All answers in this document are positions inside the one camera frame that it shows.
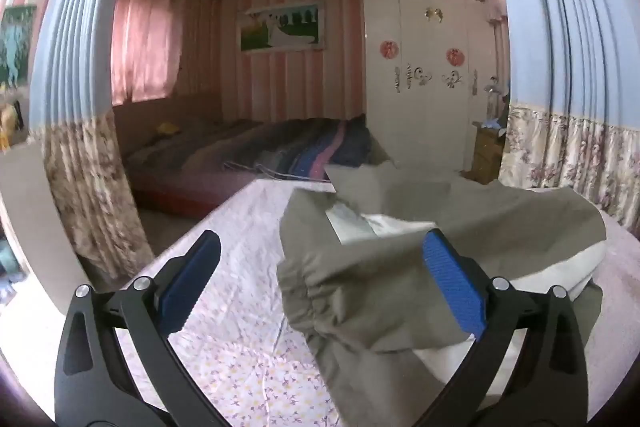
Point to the light blue cloth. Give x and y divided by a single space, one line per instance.
490 124

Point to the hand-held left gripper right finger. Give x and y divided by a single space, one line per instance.
452 282

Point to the framed landscape picture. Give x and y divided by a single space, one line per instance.
282 27

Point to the blue floral curtain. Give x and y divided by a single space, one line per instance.
75 57
560 32

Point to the red round sticker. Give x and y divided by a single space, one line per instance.
389 49
454 56

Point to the gold wardrobe ornament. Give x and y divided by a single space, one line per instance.
435 15

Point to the green wall poster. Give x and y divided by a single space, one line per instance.
17 47

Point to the striped blanket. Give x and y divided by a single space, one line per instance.
310 152

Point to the wooden nightstand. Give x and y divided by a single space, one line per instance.
487 152

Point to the white wardrobe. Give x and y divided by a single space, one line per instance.
420 122

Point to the small yellow toy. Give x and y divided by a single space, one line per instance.
168 128

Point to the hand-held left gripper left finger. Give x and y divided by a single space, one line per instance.
190 277

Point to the pink window curtain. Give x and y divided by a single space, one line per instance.
145 42

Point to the olive grey jacket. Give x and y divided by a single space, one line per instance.
380 277

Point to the pink floral bedsheet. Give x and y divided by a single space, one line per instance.
235 307

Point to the bed with brown headboard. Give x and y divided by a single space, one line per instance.
170 109

